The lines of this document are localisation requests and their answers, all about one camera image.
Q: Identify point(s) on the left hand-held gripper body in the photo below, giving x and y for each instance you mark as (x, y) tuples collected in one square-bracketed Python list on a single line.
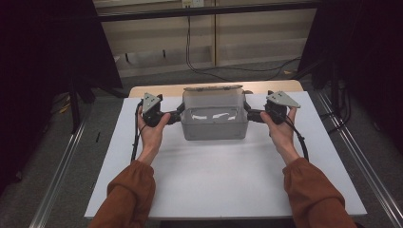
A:
[(152, 110)]

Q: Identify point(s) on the white board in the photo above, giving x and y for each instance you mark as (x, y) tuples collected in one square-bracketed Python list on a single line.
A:
[(218, 177)]

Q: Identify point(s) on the black curtain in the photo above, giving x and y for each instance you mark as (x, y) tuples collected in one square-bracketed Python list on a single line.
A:
[(47, 63), (364, 57)]

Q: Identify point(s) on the metal floor rail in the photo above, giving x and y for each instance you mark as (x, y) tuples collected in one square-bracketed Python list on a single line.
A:
[(60, 174), (364, 164)]

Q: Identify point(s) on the small black strip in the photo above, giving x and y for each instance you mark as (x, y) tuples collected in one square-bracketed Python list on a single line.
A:
[(98, 137)]

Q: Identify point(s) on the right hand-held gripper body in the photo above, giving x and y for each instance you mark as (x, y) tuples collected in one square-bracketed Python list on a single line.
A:
[(278, 106)]

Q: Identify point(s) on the wooden table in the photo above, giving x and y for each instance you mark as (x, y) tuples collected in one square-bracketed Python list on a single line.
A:
[(158, 90)]

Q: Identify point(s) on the person's right hand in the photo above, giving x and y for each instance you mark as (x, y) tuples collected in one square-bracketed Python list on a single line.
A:
[(280, 134)]

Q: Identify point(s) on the black stand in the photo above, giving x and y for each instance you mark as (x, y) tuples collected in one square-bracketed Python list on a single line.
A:
[(75, 104)]

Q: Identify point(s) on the black horizontal bar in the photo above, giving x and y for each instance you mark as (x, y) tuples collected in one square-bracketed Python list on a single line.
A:
[(206, 11)]

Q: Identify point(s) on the grey plastic box with lid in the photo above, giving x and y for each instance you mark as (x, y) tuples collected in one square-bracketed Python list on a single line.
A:
[(214, 126)]

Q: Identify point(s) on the person's left hand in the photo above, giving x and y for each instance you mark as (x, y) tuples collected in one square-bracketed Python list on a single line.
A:
[(152, 136)]

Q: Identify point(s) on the white wall outlet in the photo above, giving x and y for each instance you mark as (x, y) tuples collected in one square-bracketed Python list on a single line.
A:
[(192, 3)]

